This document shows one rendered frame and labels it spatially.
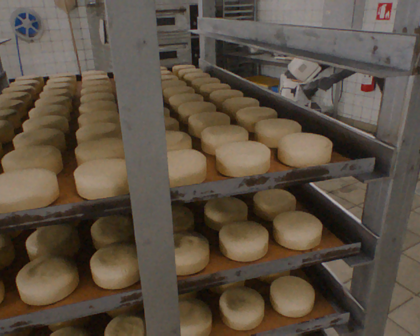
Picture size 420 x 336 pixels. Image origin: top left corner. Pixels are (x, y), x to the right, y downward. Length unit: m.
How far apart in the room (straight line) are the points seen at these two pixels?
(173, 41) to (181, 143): 5.32
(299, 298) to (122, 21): 0.34
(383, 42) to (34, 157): 0.32
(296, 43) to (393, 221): 0.23
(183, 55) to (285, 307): 5.39
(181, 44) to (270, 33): 5.19
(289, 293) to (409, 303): 2.17
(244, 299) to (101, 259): 0.17
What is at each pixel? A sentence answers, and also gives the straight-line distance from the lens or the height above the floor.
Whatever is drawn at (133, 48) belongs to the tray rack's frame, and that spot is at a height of 1.61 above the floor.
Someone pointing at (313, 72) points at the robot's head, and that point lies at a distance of 2.56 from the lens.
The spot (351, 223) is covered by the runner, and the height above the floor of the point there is 1.42.
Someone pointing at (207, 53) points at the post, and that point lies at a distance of 0.89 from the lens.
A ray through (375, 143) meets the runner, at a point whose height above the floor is 1.51.
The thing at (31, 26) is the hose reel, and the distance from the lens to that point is 5.99.
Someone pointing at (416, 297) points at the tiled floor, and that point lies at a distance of 2.67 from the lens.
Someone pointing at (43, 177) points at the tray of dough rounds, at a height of 1.51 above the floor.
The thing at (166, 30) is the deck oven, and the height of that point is 1.32.
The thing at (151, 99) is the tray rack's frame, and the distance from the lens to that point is 0.26.
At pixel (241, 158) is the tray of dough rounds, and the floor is 1.51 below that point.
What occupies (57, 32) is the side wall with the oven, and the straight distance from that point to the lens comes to 6.19.
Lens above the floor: 1.63
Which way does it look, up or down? 24 degrees down
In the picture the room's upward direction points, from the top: 2 degrees counter-clockwise
